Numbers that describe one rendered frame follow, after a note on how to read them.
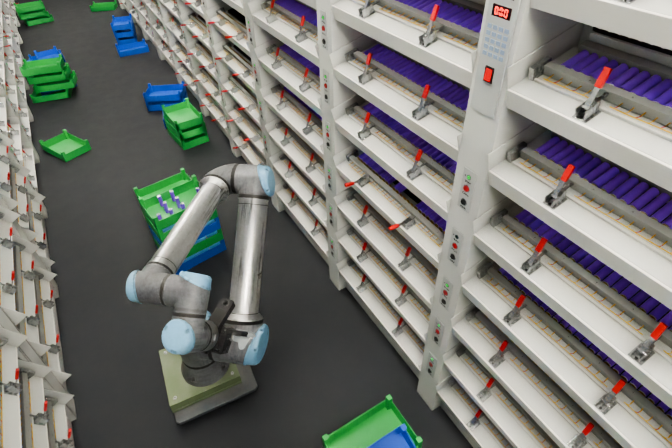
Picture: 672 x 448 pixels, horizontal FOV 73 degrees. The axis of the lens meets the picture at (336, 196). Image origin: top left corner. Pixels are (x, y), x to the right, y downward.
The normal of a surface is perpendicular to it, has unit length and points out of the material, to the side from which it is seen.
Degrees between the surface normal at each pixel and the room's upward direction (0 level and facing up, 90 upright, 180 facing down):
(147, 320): 0
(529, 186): 15
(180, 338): 42
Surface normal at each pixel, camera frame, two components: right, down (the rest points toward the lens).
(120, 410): -0.02, -0.78
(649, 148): -0.25, -0.66
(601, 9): -0.82, 0.53
